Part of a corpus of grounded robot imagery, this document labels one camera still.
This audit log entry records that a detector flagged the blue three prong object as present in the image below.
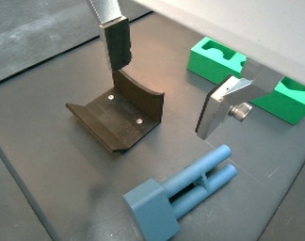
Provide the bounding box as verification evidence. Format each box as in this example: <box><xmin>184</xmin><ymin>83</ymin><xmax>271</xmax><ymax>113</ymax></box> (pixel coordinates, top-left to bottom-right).
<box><xmin>123</xmin><ymin>145</ymin><xmax>236</xmax><ymax>241</ymax></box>

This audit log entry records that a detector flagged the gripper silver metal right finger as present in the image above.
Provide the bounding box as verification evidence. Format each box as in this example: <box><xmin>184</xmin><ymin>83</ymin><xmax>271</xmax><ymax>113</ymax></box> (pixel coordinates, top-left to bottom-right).
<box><xmin>195</xmin><ymin>59</ymin><xmax>284</xmax><ymax>139</ymax></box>

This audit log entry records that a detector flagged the black curved fixture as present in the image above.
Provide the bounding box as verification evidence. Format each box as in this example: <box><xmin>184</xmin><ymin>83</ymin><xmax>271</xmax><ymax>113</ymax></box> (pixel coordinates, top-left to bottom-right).
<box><xmin>65</xmin><ymin>71</ymin><xmax>163</xmax><ymax>153</ymax></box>

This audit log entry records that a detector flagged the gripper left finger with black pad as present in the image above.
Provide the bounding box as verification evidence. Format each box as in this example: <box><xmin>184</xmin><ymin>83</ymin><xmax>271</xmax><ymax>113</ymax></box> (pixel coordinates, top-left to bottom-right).
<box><xmin>85</xmin><ymin>0</ymin><xmax>131</xmax><ymax>72</ymax></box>

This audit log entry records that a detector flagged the green shape sorter block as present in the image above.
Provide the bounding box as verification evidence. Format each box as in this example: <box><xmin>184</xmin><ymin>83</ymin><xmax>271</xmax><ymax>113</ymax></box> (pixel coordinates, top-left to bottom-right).
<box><xmin>187</xmin><ymin>37</ymin><xmax>305</xmax><ymax>124</ymax></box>

